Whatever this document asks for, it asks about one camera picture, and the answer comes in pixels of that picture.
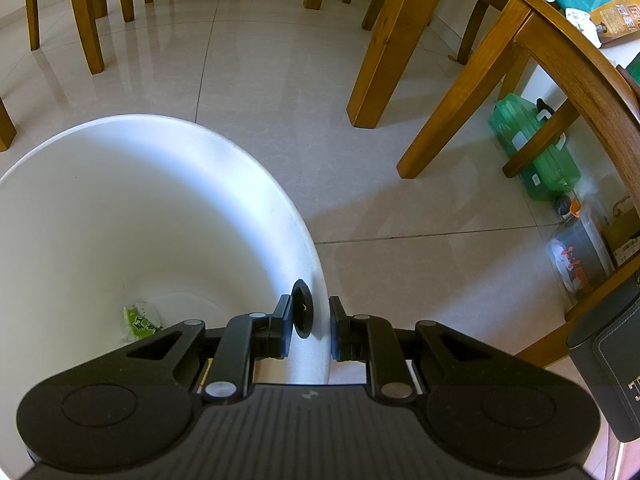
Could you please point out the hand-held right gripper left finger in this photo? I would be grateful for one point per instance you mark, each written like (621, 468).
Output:
(284, 327)

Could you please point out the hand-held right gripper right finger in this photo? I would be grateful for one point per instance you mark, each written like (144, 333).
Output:
(336, 330)

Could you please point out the black round cap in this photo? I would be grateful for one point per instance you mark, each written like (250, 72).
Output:
(303, 310)

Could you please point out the white plastic bin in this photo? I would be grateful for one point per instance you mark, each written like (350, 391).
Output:
(150, 185)

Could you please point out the green snack wrapper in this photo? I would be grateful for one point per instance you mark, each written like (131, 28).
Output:
(141, 322)

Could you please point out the clear plastic container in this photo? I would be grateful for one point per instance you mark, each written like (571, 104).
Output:
(580, 255)

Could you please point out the green plastic storage box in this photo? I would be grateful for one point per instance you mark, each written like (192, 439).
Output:
(542, 165)

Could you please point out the black leather box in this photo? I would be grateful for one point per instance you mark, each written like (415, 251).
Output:
(612, 360)

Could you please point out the wooden table leg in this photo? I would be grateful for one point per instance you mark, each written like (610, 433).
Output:
(395, 50)

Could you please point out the cardboard box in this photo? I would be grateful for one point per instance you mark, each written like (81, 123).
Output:
(625, 235)

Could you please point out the wooden chair with curved back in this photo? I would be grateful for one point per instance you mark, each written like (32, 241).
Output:
(575, 55)

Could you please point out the white crumpled tissue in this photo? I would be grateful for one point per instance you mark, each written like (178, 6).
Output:
(585, 22)

